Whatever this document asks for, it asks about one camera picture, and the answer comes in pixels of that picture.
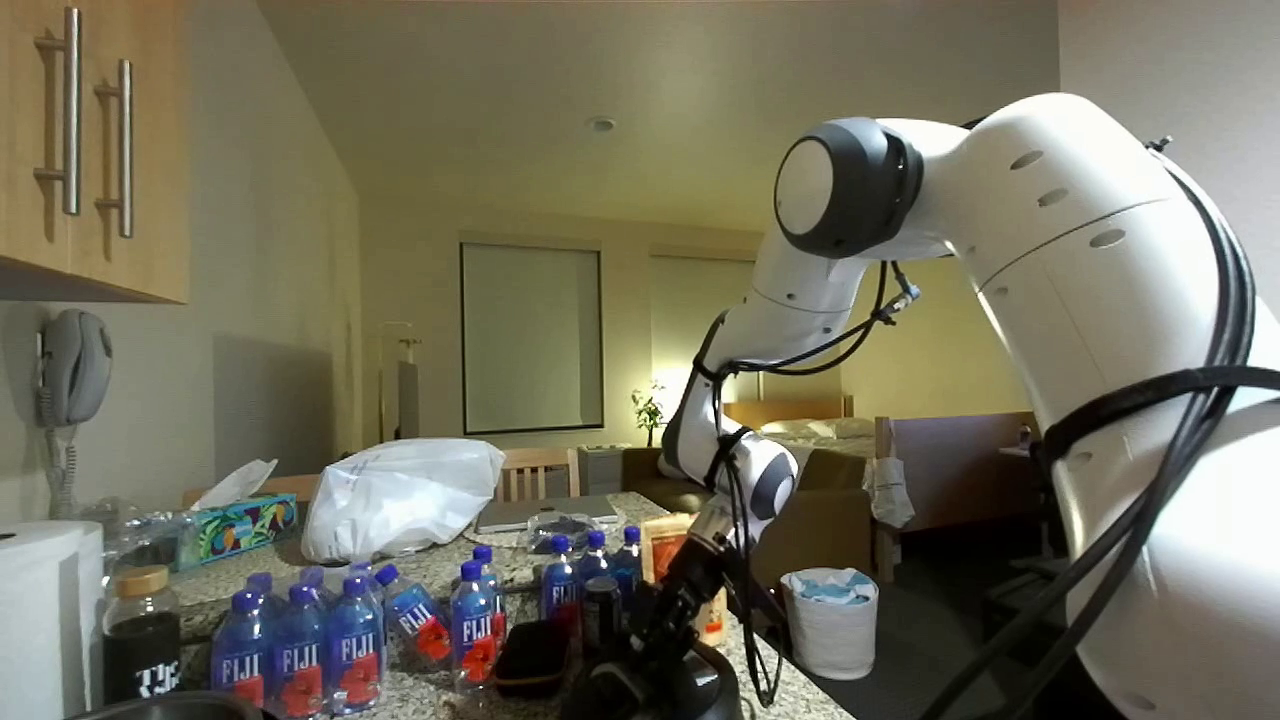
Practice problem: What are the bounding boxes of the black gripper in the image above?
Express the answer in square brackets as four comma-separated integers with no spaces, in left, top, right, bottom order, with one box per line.
[622,538,727,670]

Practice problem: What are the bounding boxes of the black cooker lid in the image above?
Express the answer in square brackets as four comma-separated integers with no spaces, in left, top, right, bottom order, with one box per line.
[557,643,745,720]

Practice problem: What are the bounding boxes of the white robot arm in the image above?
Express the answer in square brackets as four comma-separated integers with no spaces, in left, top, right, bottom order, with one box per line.
[661,91,1280,720]

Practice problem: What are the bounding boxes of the Fiji water bottle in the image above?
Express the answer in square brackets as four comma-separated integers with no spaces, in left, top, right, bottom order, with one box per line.
[538,538,576,638]
[376,563,452,670]
[448,561,499,686]
[611,523,643,595]
[573,528,606,587]

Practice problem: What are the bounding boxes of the orange paper snack bag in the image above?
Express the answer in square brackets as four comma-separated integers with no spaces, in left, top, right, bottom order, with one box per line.
[640,513,727,650]

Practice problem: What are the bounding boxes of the black glasses case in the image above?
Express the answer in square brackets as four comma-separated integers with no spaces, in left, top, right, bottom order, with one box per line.
[489,620,569,702]

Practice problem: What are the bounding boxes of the white trash bin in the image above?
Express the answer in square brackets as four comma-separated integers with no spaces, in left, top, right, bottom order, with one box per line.
[781,567,878,680]

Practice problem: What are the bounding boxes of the wooden chair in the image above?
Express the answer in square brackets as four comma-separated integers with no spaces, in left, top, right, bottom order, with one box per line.
[499,449,581,499]

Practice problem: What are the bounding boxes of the white plastic bag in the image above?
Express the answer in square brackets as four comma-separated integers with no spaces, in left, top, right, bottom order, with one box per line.
[300,436,504,561]

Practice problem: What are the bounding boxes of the brown sofa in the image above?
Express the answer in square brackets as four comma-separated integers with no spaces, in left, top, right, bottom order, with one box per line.
[622,391,1055,591]

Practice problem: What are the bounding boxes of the colourful tissue box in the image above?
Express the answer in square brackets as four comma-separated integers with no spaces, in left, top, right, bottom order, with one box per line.
[179,460,300,567]

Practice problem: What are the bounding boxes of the dark glass jar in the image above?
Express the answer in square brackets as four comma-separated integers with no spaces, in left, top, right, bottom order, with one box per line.
[102,563,182,703]

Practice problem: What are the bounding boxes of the wooden upper cabinets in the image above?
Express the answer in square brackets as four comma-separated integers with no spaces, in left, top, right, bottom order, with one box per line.
[0,0,190,306]

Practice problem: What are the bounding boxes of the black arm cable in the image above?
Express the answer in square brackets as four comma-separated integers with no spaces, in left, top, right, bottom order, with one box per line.
[693,132,1280,720]

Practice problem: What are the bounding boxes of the wall telephone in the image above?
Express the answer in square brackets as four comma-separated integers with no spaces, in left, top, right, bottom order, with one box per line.
[34,307,113,427]

